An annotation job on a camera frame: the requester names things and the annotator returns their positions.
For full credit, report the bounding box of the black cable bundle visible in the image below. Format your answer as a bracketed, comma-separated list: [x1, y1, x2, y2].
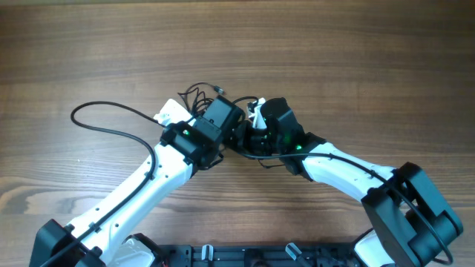
[177, 82, 226, 116]

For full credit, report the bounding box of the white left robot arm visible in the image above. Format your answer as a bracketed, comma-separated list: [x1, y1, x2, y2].
[30, 96, 244, 266]

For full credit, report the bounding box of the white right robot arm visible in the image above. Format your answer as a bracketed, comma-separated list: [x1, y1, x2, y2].
[227, 98, 463, 266]

